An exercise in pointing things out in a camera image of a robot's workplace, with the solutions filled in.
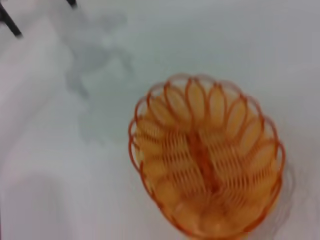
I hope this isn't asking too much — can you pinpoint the orange oval wire basket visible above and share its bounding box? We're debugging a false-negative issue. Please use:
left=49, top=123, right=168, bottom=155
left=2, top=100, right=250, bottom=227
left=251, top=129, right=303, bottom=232
left=127, top=72, right=286, bottom=240

